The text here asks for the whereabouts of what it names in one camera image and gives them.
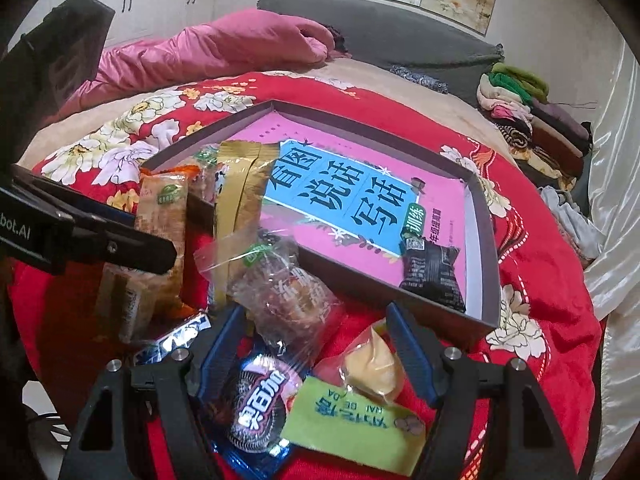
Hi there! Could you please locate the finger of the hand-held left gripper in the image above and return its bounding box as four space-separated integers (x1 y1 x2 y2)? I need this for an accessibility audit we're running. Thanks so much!
12 164 178 276

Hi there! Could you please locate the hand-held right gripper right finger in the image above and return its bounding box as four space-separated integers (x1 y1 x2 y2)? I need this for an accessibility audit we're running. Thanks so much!
385 302 598 480

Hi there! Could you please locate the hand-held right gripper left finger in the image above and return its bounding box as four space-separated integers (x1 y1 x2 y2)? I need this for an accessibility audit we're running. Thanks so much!
59 304 251 480

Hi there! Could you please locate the orange wafer packet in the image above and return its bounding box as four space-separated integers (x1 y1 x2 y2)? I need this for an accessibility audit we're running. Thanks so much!
136 167 190 318

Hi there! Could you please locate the clear round cracker packet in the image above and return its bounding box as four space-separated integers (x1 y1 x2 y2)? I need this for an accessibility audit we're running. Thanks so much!
94 264 151 346

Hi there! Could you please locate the blue cookie packet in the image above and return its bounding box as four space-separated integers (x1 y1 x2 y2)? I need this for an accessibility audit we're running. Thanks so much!
207 340 313 478

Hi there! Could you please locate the clear pastry packet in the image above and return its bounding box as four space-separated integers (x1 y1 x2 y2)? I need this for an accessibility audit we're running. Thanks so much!
194 232 346 361

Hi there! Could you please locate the green yellow snack packet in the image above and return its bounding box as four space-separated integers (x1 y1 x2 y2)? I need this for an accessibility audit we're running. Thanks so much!
280 375 427 476

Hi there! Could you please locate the gold snack packet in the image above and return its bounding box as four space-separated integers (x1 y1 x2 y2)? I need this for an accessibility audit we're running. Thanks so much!
209 139 282 308

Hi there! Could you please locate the brown shallow cardboard box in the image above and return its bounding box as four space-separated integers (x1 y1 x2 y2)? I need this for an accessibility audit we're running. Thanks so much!
140 100 501 343

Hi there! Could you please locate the clear-wrapped yellow pastry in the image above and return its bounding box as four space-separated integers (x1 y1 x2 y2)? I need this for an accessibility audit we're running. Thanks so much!
312 317 408 403

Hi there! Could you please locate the blue silver chocolate bar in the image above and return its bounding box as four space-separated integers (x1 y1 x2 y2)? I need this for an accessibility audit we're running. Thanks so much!
131 310 213 366

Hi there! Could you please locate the black snack packet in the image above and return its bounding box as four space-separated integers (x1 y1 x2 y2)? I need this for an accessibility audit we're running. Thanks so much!
398 240 468 315

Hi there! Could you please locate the orange clear snack packet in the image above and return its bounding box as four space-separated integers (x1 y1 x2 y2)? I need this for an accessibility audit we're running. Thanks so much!
187 146 222 206

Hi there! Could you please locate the white wardrobe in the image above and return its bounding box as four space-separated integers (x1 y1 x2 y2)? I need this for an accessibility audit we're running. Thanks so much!
30 0 221 51

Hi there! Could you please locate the pink pillow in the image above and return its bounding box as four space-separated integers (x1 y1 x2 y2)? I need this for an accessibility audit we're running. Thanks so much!
57 15 337 116

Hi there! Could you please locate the red floral blanket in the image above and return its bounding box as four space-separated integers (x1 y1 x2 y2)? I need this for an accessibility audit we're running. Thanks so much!
10 70 608 480

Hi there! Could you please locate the pink book with blue title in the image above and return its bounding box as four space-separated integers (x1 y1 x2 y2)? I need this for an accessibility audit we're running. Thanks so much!
220 112 473 316

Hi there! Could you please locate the grey white crumpled cloth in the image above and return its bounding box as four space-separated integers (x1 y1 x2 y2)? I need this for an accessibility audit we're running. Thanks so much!
539 185 607 267

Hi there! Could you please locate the pile of folded clothes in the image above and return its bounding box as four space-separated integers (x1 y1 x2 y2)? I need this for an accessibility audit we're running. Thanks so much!
475 60 598 191

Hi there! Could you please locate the beige bed sheet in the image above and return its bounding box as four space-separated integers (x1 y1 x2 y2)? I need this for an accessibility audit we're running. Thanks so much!
15 57 506 171

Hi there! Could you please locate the dark patterned cloth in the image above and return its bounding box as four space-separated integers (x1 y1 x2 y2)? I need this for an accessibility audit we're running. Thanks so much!
389 64 452 95

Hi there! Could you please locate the white satin curtain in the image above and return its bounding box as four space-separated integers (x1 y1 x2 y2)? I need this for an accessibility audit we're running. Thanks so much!
582 35 640 321

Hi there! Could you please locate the grey headboard cushion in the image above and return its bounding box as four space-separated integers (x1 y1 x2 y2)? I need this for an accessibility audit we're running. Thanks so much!
256 0 505 91

